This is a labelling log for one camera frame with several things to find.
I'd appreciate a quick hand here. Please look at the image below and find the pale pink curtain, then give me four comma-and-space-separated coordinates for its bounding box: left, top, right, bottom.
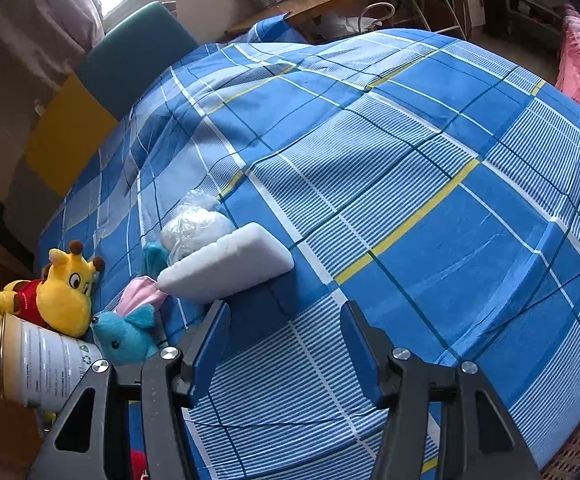
0, 0, 106, 78

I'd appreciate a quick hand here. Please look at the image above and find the teal yellow grey headboard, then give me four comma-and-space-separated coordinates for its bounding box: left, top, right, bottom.
0, 1, 201, 271

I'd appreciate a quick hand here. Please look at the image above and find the clear bag of white stuffing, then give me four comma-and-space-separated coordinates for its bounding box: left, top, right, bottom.
160, 190, 236, 266

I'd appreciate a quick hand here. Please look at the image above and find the yellow giraffe plush toy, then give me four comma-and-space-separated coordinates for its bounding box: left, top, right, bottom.
0, 240, 106, 353

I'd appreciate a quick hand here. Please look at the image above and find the teal plush animal toy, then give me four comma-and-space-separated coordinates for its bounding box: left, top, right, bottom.
90, 305, 163, 366

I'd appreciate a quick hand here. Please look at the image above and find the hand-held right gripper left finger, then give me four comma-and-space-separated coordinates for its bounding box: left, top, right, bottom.
27, 299, 232, 480

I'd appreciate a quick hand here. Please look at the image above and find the white plastic bag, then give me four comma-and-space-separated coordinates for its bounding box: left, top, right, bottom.
317, 10, 366, 36

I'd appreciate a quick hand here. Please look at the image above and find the white foam block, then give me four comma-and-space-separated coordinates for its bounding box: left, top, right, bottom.
157, 222, 295, 306

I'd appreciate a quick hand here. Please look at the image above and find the blue plaid blanket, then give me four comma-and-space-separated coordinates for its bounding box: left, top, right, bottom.
35, 14, 580, 480

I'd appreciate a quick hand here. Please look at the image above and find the pink and teal plush toy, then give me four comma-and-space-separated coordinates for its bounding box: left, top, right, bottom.
120, 242, 171, 321

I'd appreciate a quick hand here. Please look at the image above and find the white metal tin can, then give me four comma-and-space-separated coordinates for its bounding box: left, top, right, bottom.
0, 312, 105, 408

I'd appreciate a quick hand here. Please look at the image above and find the wooden shelf unit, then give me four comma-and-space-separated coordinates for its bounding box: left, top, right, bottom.
495, 0, 571, 51

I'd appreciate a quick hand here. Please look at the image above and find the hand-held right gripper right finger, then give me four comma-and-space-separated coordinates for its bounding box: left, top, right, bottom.
339, 300, 543, 480

